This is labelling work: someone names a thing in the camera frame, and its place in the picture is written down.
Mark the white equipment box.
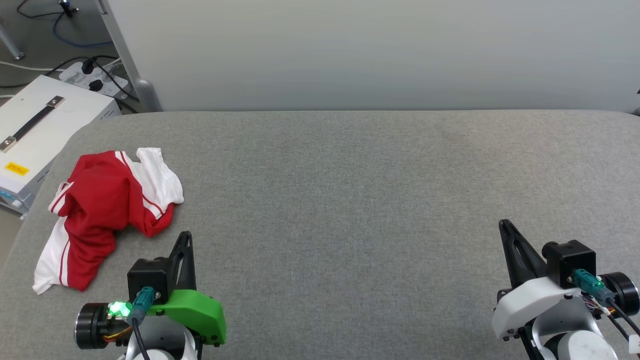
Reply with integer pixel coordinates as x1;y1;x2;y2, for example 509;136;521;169
0;75;122;216

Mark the grey metal post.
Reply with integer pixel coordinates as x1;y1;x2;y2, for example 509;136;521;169
97;0;163;113

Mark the red and white jersey shirt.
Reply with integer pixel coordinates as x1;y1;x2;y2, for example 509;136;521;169
32;147;185;295

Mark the blue floor cable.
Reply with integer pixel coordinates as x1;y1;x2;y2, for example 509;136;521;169
52;12;114;50

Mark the left teal plug black cable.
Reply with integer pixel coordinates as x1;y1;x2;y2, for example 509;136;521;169
127;286;162;360

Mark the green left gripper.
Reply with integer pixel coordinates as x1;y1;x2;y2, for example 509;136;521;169
75;231;227;350

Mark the right teal plug black cable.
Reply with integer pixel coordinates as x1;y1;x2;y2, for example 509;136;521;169
571;269;640;346

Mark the white power strip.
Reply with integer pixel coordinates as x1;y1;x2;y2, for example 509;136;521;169
59;60;130;98

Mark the teal plug black cable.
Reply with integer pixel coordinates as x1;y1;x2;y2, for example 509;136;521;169
127;286;162;360
571;269;640;346

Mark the black strap handle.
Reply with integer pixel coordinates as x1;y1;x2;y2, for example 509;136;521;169
0;96;66;153

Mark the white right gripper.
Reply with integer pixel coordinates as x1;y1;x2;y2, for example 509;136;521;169
492;219;640;342

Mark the grey metal leg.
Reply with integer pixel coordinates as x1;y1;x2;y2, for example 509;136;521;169
0;21;25;61

